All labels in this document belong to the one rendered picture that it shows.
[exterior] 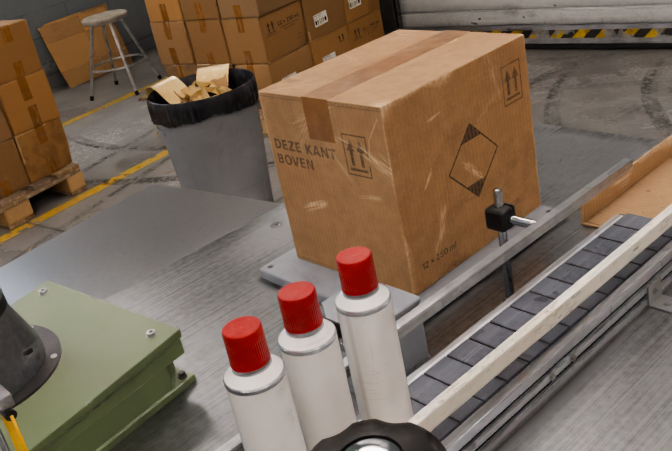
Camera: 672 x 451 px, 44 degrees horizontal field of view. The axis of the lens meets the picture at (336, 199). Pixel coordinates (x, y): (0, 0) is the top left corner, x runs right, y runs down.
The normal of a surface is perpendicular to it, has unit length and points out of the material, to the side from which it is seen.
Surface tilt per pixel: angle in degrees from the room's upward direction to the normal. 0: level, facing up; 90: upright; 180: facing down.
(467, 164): 90
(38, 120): 93
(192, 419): 0
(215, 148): 99
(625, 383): 0
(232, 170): 92
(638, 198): 0
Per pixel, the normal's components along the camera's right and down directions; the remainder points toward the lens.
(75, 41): 0.64, -0.18
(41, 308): -0.18, -0.87
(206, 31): -0.59, 0.37
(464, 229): 0.68, 0.18
